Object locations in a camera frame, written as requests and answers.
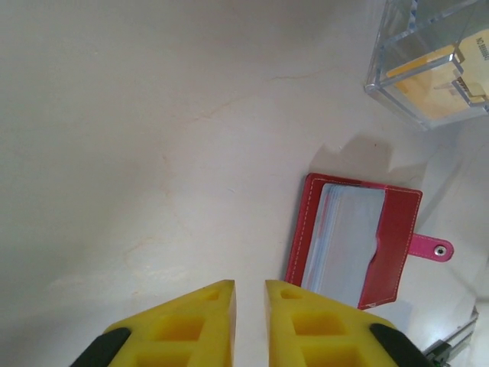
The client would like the red leather card holder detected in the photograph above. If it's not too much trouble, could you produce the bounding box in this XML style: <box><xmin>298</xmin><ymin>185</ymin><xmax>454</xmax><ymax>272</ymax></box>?
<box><xmin>284</xmin><ymin>172</ymin><xmax>455</xmax><ymax>311</ymax></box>

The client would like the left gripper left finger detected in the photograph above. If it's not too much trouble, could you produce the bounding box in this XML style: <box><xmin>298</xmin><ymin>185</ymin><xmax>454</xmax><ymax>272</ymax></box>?
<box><xmin>72</xmin><ymin>278</ymin><xmax>238</xmax><ymax>367</ymax></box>

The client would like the clear acrylic card box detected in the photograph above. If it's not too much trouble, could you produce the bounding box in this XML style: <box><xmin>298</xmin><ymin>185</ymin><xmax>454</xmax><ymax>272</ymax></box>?
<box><xmin>362</xmin><ymin>0</ymin><xmax>489</xmax><ymax>132</ymax></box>

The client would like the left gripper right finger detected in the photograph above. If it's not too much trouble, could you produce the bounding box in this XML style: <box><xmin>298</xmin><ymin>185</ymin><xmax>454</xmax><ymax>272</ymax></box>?
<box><xmin>265</xmin><ymin>278</ymin><xmax>429</xmax><ymax>367</ymax></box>

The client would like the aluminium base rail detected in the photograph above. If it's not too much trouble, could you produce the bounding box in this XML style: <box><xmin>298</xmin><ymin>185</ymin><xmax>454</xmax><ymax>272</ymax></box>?
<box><xmin>422</xmin><ymin>305</ymin><xmax>481</xmax><ymax>367</ymax></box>

